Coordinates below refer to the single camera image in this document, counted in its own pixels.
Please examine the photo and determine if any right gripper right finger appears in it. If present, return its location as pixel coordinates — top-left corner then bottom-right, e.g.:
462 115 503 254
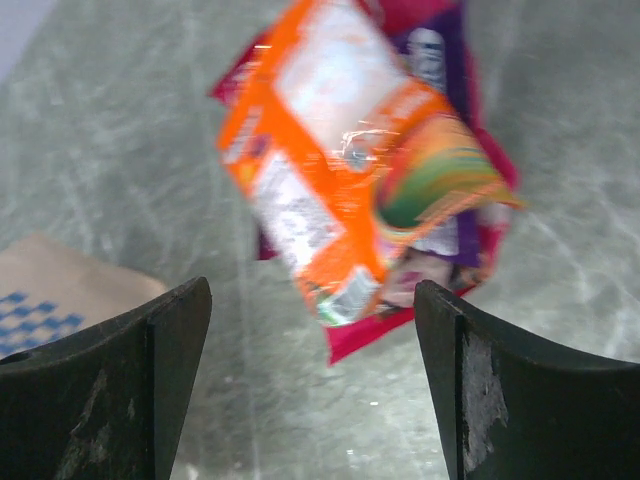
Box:
414 281 639 480

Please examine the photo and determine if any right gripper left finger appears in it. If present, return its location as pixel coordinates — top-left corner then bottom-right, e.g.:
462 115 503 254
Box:
1 277 212 480

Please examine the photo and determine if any blue checkered paper bag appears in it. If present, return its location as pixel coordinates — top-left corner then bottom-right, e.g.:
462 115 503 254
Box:
1 234 168 358

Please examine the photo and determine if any red chips bag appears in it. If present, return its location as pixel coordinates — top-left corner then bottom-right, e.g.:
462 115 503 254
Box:
207 0 522 366

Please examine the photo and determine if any orange snack packet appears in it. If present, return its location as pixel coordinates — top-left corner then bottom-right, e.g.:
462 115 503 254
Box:
215 0 526 329

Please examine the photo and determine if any purple snack packet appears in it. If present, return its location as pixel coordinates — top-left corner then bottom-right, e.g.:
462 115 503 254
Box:
391 1 480 267

